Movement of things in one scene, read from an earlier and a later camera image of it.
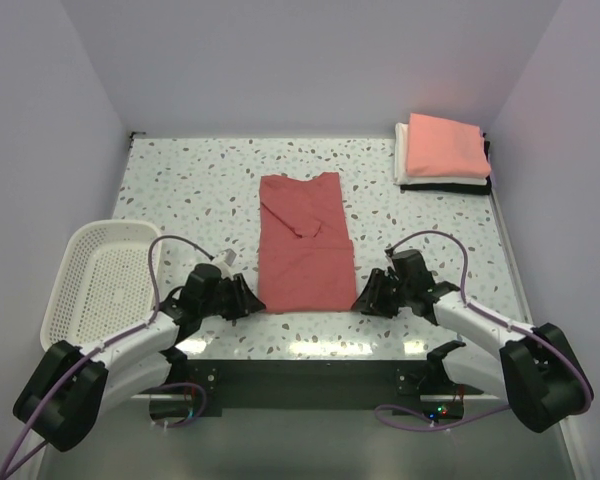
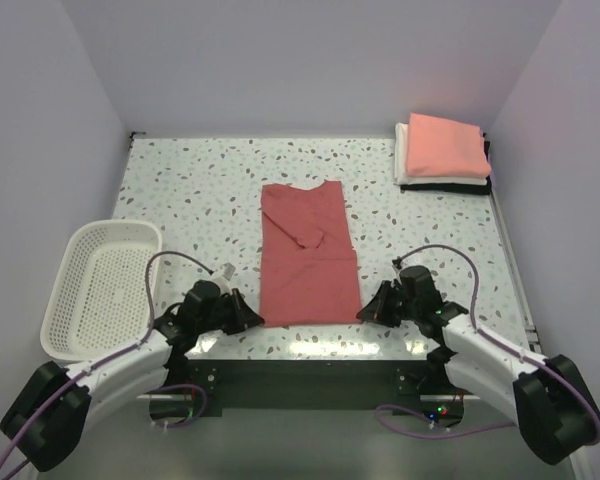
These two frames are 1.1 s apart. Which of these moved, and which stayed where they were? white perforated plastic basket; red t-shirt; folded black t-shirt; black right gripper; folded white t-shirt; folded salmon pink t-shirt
Moved: red t-shirt; black right gripper
Stayed: folded black t-shirt; folded white t-shirt; white perforated plastic basket; folded salmon pink t-shirt
